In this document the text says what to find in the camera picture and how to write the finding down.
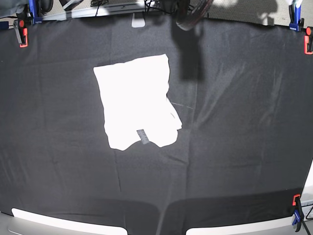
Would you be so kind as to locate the white printed t-shirt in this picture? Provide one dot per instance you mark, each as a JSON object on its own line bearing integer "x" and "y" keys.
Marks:
{"x": 135, "y": 103}

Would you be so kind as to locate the black table cloth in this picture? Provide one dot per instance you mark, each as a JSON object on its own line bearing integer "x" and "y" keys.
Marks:
{"x": 244, "y": 94}

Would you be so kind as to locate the red black clamp far left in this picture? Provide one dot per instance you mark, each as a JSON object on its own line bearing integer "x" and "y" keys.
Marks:
{"x": 21, "y": 33}

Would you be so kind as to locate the red black clamp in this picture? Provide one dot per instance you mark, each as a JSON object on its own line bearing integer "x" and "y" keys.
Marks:
{"x": 21, "y": 33}
{"x": 308, "y": 41}

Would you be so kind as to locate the blue clamp far left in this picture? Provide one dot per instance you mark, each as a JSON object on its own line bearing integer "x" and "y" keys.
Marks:
{"x": 34, "y": 11}

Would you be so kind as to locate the red blue clamp near right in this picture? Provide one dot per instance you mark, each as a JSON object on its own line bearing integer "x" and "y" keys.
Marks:
{"x": 298, "y": 213}

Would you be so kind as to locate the blue clamp far right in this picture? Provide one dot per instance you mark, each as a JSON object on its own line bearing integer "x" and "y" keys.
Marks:
{"x": 297, "y": 22}

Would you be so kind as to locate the red black clamp far right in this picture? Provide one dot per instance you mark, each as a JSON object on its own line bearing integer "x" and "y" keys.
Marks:
{"x": 308, "y": 41}

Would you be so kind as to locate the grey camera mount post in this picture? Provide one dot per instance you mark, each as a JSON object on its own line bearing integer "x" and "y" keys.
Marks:
{"x": 138, "y": 20}

